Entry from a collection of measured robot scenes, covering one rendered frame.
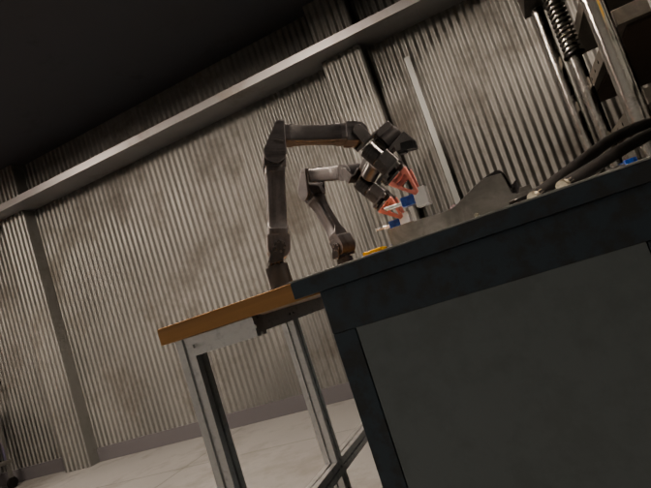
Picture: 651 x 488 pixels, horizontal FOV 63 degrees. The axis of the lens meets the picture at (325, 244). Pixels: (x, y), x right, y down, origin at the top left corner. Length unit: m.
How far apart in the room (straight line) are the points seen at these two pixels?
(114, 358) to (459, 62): 3.69
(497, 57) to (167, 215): 2.80
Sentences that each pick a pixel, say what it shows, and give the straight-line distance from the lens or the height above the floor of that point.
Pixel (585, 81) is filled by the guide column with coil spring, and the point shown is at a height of 1.27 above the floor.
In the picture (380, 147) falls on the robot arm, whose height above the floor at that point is 1.11.
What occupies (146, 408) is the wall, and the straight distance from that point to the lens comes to 4.95.
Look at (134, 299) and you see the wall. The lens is 4.84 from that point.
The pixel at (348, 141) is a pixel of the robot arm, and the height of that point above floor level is 1.15.
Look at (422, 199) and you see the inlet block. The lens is 1.50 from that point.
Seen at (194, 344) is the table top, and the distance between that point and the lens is 1.28.
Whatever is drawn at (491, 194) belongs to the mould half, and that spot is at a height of 0.88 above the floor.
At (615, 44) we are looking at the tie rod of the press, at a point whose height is 1.18.
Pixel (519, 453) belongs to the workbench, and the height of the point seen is 0.38.
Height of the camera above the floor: 0.74
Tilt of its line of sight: 6 degrees up
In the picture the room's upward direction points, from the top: 18 degrees counter-clockwise
